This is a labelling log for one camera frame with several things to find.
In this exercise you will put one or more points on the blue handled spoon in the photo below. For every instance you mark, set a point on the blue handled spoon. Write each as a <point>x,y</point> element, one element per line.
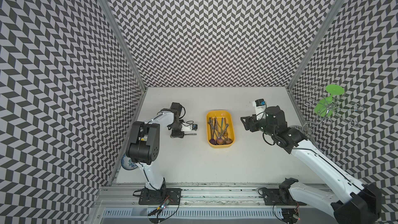
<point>220,140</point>

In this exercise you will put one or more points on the aluminium corner post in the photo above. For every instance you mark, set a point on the aluminium corner post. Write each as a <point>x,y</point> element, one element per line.
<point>333,12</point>
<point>120,40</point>

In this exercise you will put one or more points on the silver long handled spoon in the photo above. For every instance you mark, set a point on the silver long handled spoon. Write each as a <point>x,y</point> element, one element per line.
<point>217,127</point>

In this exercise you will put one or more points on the dark purple spoon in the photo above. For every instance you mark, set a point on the dark purple spoon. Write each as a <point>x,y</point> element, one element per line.
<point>212,140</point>

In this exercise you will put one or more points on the aluminium corner post right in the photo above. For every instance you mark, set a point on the aluminium corner post right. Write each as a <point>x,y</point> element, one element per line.
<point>333,12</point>

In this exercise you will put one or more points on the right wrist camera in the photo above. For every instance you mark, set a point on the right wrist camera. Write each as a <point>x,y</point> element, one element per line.
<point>260,106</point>

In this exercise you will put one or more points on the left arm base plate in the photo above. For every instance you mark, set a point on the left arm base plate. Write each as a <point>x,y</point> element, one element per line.
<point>156,197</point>

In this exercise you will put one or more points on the aluminium corner post left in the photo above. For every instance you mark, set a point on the aluminium corner post left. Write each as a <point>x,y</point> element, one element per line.
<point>120,40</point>

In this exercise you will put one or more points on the yellow plastic storage box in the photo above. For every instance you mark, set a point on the yellow plastic storage box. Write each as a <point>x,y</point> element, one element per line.
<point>220,114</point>

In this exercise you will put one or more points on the blue patterned bowl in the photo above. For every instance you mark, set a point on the blue patterned bowl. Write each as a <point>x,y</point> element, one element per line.
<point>128,164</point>

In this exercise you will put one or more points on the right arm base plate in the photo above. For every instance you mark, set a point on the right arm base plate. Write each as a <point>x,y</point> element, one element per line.
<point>273,196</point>

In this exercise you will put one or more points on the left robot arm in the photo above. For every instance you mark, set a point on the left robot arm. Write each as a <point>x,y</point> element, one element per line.
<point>143,145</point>

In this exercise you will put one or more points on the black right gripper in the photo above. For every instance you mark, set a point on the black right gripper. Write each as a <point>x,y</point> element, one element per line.
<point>250,121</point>

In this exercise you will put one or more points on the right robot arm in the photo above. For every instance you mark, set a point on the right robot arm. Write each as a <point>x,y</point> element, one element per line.
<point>350,201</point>

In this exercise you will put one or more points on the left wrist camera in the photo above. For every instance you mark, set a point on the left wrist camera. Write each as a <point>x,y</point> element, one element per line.
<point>189,127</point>

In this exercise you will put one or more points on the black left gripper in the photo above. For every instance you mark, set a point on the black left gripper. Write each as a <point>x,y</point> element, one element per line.
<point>179,134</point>

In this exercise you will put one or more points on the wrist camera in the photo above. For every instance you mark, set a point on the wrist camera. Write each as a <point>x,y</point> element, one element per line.
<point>260,106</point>
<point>189,127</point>

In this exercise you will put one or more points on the aluminium front rail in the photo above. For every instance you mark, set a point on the aluminium front rail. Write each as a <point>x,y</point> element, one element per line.
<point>192,194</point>

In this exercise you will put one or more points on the black handled spoon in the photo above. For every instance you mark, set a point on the black handled spoon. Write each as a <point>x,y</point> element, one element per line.
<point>210,122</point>

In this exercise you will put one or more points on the rose gold long spoon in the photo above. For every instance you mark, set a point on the rose gold long spoon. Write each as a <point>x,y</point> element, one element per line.
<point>228,134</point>

